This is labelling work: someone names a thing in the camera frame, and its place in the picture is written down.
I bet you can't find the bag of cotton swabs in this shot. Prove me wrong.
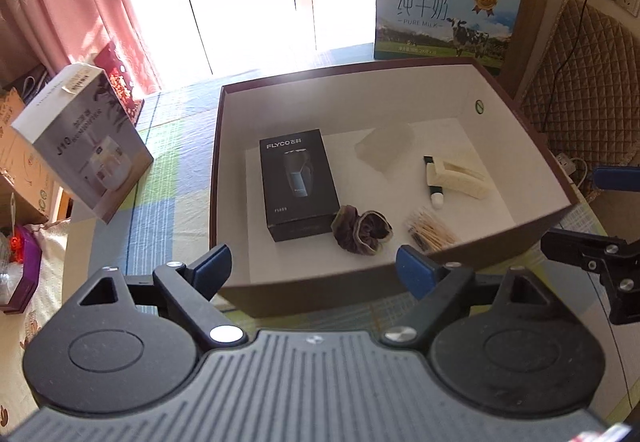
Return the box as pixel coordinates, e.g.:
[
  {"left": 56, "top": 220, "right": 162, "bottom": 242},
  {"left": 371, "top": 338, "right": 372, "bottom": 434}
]
[{"left": 406, "top": 208, "right": 459, "bottom": 254}]

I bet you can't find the green white tube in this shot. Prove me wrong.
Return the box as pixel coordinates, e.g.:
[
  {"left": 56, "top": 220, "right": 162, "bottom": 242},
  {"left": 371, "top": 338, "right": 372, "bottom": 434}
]
[{"left": 423, "top": 156, "right": 445, "bottom": 210}]

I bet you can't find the brown velvet scrunchie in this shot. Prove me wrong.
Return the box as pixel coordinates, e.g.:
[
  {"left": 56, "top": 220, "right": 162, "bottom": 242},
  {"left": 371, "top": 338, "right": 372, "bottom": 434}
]
[{"left": 331, "top": 205, "right": 393, "bottom": 256}]

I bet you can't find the cream hair claw clip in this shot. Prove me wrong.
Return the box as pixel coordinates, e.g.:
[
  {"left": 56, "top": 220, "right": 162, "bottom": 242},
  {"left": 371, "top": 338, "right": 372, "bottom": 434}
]
[{"left": 433, "top": 157, "right": 492, "bottom": 199}]

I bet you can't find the black shaver box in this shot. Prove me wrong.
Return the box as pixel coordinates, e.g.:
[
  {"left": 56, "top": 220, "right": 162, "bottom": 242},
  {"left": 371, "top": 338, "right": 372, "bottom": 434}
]
[{"left": 259, "top": 129, "right": 341, "bottom": 243}]

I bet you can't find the white power strip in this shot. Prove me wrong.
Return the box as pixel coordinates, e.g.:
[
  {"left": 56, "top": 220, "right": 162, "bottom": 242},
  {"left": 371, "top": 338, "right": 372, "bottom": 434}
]
[{"left": 555, "top": 153, "right": 588, "bottom": 185}]

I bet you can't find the quilted brown chair cover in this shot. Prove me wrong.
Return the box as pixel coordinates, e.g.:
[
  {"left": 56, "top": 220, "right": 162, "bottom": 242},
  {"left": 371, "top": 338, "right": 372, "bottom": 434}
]
[{"left": 521, "top": 0, "right": 639, "bottom": 168}]

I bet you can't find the purple tray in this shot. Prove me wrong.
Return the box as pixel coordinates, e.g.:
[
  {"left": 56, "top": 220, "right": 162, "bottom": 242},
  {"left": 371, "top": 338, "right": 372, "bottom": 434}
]
[{"left": 1, "top": 225, "right": 42, "bottom": 314}]

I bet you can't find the large brown cardboard box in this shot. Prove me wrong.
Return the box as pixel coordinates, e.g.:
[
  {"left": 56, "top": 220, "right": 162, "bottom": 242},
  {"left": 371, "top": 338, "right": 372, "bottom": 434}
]
[{"left": 209, "top": 58, "right": 578, "bottom": 318}]

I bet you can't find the white humidifier box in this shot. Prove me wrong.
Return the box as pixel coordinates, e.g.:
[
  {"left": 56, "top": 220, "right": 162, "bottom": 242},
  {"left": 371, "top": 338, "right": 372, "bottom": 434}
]
[{"left": 12, "top": 63, "right": 153, "bottom": 223}]

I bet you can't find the brown cardboard carton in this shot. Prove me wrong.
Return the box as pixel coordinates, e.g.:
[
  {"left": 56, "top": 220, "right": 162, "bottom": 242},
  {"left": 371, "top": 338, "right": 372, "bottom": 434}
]
[{"left": 0, "top": 89, "right": 58, "bottom": 230}]

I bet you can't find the red gift box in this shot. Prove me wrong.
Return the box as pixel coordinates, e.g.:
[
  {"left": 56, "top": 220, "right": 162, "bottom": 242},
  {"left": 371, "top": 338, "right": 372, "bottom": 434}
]
[{"left": 92, "top": 41, "right": 143, "bottom": 124}]

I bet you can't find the pure milk carton box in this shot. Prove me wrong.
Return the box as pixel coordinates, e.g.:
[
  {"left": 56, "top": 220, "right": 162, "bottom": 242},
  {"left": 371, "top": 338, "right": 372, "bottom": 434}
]
[{"left": 373, "top": 0, "right": 521, "bottom": 75}]

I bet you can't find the black power cable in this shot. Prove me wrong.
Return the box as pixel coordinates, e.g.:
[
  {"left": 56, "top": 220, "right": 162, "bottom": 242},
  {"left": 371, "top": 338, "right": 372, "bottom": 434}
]
[{"left": 539, "top": 0, "right": 614, "bottom": 153}]

